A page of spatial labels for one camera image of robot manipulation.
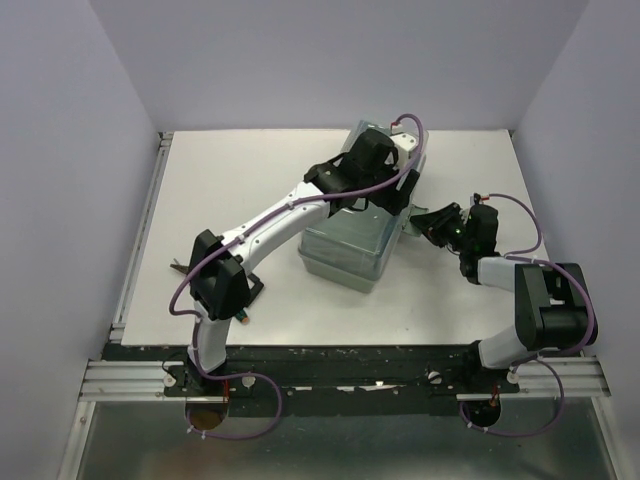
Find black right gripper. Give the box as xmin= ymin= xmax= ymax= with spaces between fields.
xmin=409 ymin=202 xmax=472 ymax=253

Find green plastic tool box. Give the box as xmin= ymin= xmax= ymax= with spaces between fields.
xmin=298 ymin=120 xmax=428 ymax=293

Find green handled screwdriver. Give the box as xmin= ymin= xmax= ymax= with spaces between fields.
xmin=237 ymin=311 xmax=249 ymax=324

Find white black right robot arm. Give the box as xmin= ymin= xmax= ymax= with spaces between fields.
xmin=408 ymin=203 xmax=598 ymax=392

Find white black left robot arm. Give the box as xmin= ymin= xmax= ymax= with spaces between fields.
xmin=187 ymin=123 xmax=425 ymax=395

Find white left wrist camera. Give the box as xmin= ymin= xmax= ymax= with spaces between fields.
xmin=390 ymin=132 xmax=418 ymax=171

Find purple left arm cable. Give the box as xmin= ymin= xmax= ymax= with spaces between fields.
xmin=169 ymin=113 xmax=284 ymax=441

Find black T-handle wrench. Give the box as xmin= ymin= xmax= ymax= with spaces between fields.
xmin=247 ymin=273 xmax=264 ymax=306

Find yellow handled pliers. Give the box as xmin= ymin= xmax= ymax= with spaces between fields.
xmin=170 ymin=259 xmax=189 ymax=276

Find black mounting base rail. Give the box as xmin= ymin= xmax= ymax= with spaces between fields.
xmin=103 ymin=344 xmax=570 ymax=423

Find aluminium extrusion frame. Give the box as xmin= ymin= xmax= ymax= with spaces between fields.
xmin=79 ymin=131 xmax=186 ymax=403

